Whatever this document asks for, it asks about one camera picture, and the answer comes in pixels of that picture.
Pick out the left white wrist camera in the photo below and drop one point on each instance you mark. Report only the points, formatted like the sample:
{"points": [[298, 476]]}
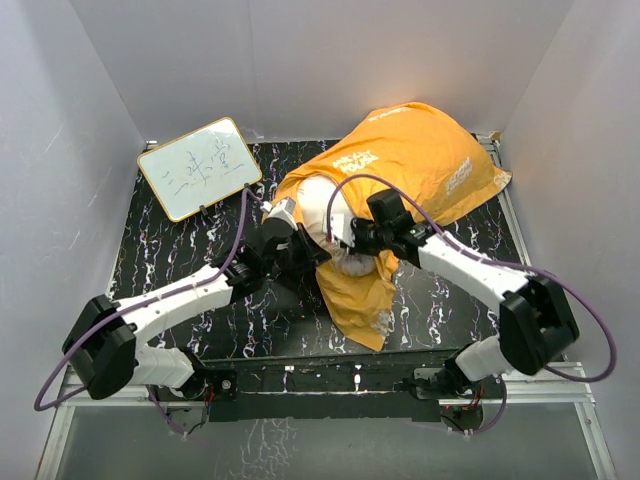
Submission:
{"points": [[281, 210]]}

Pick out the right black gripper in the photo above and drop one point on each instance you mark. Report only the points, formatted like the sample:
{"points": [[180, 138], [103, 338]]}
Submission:
{"points": [[358, 224]]}

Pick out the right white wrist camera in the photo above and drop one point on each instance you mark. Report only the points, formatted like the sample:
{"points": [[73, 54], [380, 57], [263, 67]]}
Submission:
{"points": [[341, 231]]}

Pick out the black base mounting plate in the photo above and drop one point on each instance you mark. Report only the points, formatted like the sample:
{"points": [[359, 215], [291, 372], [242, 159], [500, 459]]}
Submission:
{"points": [[392, 384]]}

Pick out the small whiteboard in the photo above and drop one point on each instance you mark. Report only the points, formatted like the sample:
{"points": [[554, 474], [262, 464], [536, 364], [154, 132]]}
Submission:
{"points": [[199, 169]]}

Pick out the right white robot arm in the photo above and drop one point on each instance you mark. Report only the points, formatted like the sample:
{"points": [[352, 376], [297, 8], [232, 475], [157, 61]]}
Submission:
{"points": [[535, 321]]}

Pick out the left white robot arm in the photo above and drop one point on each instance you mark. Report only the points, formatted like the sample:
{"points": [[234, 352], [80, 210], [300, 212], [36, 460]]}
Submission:
{"points": [[108, 346]]}

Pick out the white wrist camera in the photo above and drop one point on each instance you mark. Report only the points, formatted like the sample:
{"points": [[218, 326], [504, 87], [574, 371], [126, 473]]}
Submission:
{"points": [[281, 210], [341, 231]]}

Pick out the aluminium frame rail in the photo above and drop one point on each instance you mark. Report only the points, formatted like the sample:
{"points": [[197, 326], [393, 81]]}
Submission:
{"points": [[546, 428]]}

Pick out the orange and blue pillowcase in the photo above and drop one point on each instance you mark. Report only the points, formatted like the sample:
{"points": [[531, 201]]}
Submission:
{"points": [[419, 149]]}

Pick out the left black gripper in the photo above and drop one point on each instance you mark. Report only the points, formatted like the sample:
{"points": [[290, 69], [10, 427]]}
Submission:
{"points": [[312, 255]]}

